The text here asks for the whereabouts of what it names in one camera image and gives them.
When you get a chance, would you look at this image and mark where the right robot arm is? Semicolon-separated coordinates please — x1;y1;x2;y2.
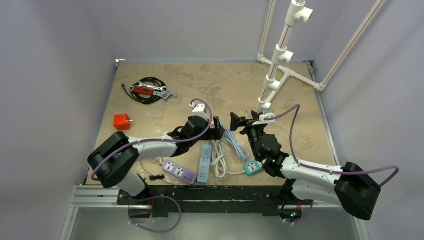
230;112;381;221

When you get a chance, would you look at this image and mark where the purple power strip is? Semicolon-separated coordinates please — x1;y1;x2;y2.
161;160;198;186

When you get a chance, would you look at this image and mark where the white power cord bundle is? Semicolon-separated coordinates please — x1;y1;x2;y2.
210;140;246;179

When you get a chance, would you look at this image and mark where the small black connector wire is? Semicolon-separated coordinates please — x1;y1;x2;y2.
139;160;186;185

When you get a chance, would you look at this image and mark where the red handled adjustable wrench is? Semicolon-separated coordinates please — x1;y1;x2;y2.
129;82;177;101

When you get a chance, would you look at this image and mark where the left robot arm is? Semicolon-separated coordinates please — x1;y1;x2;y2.
87;116;225;205

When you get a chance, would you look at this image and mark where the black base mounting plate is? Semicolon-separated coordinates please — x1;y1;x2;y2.
117;185;311;218

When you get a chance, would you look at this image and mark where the white PVC pipe frame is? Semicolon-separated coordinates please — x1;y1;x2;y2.
257;0;386;113

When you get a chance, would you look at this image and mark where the aluminium frame rail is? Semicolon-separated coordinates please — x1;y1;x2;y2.
60;185;369;240

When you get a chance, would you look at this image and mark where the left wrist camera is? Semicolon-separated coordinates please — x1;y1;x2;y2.
190;102;209;121

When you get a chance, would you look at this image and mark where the light blue power strip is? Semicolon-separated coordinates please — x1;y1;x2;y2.
197;143;213;184

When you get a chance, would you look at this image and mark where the red cube socket adapter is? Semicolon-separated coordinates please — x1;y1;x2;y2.
113;113;133;131

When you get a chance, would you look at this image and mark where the coiled black cable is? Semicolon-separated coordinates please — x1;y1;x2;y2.
121;77;167;106

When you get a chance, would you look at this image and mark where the light blue cord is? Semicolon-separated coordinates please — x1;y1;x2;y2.
221;127;250;163

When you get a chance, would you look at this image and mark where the teal power strip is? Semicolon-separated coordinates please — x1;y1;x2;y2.
243;160;263;176

